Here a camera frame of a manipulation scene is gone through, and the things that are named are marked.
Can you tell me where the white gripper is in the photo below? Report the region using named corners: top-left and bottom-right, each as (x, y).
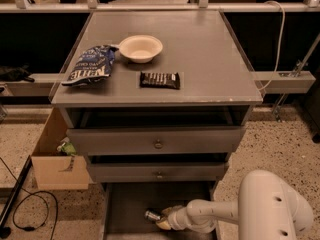
top-left (156, 205), bottom-right (189, 231)

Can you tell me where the silver blue redbull can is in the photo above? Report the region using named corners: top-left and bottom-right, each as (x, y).
top-left (144, 210), bottom-right (161, 222)

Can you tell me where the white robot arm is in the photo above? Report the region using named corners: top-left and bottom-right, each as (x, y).
top-left (156, 170), bottom-right (314, 240)

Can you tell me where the grey bottom drawer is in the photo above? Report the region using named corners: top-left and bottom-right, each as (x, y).
top-left (100, 182), bottom-right (218, 240)

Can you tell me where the grey drawer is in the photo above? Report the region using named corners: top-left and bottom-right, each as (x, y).
top-left (67, 127), bottom-right (245, 156)
top-left (100, 182), bottom-right (218, 240)
top-left (87, 162), bottom-right (229, 183)

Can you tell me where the grey middle drawer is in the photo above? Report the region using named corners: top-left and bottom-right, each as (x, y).
top-left (87, 162), bottom-right (229, 183)

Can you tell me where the grey top drawer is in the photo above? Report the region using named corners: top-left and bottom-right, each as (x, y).
top-left (67, 127), bottom-right (245, 156)

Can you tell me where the grey drawer cabinet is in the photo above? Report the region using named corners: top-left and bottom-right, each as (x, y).
top-left (52, 10), bottom-right (262, 237)

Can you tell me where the green packet in box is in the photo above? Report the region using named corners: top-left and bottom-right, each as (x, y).
top-left (57, 137), bottom-right (77, 156)

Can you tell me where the cardboard box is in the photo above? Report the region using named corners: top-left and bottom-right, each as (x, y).
top-left (31, 109), bottom-right (90, 190)

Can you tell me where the dark chocolate bar wrapper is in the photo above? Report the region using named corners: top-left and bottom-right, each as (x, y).
top-left (139, 72), bottom-right (180, 90)

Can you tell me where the black floor bar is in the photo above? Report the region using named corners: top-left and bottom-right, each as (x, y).
top-left (0, 157), bottom-right (31, 239)

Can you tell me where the blue kettle chips bag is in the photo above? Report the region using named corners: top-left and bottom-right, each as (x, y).
top-left (61, 45), bottom-right (118, 86)

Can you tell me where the white paper bowl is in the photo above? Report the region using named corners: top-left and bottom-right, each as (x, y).
top-left (119, 35), bottom-right (163, 64)

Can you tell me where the black cloth on ledge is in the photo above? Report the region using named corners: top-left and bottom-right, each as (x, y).
top-left (0, 66), bottom-right (35, 82)

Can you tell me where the black floor cable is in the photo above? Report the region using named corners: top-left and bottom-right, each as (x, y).
top-left (0, 156), bottom-right (59, 240)

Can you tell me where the white hanging cable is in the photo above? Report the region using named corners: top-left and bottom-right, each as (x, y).
top-left (258, 0), bottom-right (287, 92)

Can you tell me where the metal railing frame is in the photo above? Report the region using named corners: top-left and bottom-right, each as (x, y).
top-left (0, 0), bottom-right (320, 13)

